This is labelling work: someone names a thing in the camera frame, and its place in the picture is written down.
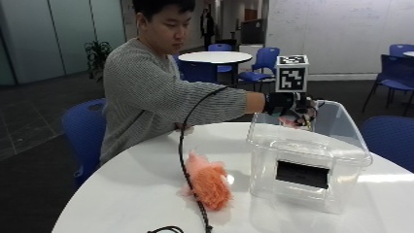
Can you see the pink soft toy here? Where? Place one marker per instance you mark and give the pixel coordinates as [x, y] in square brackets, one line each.
[288, 121]

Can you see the white cabinet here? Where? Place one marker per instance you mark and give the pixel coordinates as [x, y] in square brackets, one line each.
[251, 48]

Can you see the white cube with black markers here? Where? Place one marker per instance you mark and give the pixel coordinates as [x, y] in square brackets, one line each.
[292, 77]

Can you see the the person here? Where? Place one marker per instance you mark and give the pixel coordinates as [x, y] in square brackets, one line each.
[147, 84]

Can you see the black monitor screen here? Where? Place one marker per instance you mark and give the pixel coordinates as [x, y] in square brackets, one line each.
[252, 31]

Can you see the green potted plant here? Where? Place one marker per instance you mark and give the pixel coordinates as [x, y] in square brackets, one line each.
[98, 56]

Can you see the clear plastic storage box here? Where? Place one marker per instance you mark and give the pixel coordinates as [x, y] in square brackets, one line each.
[302, 152]

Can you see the round white table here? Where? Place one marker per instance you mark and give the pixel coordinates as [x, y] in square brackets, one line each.
[216, 57]
[410, 54]

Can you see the blue plastic chair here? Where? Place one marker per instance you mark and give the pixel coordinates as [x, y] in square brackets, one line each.
[197, 71]
[263, 64]
[398, 76]
[391, 139]
[402, 49]
[86, 132]
[220, 48]

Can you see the orange furry soft toy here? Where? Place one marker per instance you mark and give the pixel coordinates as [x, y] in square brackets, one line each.
[210, 181]

